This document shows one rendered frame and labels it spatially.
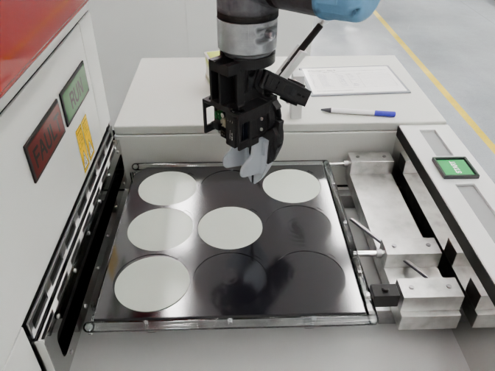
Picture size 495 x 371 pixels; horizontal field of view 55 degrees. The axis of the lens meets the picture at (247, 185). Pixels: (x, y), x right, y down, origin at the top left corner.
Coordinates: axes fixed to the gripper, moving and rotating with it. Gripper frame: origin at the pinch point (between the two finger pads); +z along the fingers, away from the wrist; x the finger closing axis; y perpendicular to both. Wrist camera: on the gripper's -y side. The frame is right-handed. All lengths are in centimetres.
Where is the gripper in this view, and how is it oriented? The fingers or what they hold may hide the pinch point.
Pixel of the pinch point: (257, 173)
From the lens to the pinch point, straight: 73.0
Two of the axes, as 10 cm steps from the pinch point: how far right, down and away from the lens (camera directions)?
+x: 7.1, 4.1, -5.8
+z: 0.0, 8.1, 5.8
